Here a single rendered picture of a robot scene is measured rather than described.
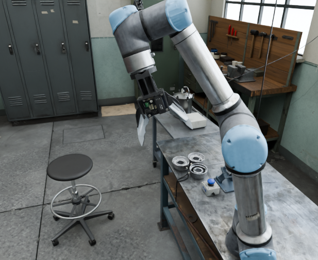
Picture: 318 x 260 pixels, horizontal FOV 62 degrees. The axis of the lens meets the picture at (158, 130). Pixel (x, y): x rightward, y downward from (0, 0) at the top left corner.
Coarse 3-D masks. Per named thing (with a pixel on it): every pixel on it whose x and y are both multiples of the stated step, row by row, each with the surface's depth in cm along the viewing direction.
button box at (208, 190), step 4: (204, 184) 141; (208, 184) 141; (212, 184) 141; (216, 184) 141; (204, 188) 141; (208, 188) 138; (212, 188) 138; (216, 188) 139; (204, 192) 142; (208, 192) 138; (212, 192) 139; (216, 192) 140; (208, 196) 139
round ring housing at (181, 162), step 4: (180, 156) 166; (172, 160) 162; (180, 160) 164; (188, 160) 163; (172, 164) 161; (180, 164) 165; (184, 164) 160; (188, 164) 159; (176, 168) 159; (180, 168) 158; (184, 168) 158
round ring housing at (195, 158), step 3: (192, 153) 170; (195, 153) 170; (198, 153) 169; (189, 156) 168; (195, 156) 168; (201, 156) 168; (204, 156) 166; (189, 159) 163; (192, 159) 165; (195, 159) 169; (198, 159) 167; (204, 159) 164; (189, 162) 164; (192, 162) 162; (195, 162) 161; (198, 162) 161; (201, 162) 162
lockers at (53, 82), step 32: (0, 0) 315; (32, 0) 324; (64, 0) 333; (0, 32) 329; (32, 32) 339; (64, 32) 350; (0, 64) 345; (32, 64) 356; (64, 64) 367; (32, 96) 374; (64, 96) 386; (96, 96) 400
